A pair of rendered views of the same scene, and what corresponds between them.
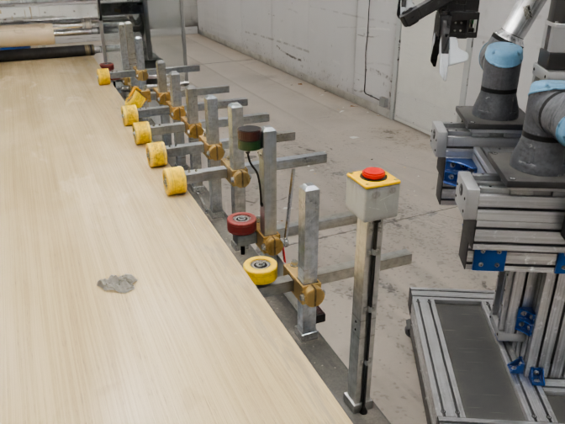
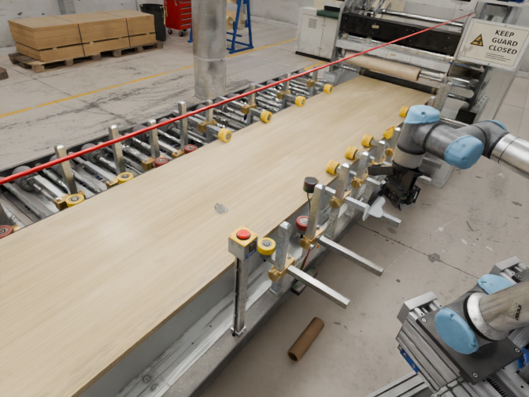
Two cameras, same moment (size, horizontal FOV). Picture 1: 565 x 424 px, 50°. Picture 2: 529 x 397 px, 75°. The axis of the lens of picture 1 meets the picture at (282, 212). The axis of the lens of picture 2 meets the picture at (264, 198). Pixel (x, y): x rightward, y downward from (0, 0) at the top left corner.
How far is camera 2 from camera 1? 1.11 m
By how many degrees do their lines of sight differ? 50
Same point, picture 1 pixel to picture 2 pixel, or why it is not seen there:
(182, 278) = (237, 224)
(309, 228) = (279, 243)
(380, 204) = (234, 249)
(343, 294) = not seen: hidden behind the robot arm
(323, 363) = (259, 306)
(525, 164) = not seen: hidden behind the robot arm
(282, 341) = (211, 273)
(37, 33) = (408, 72)
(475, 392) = not seen: outside the picture
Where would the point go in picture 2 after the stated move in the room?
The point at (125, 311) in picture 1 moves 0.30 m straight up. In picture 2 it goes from (204, 219) to (202, 165)
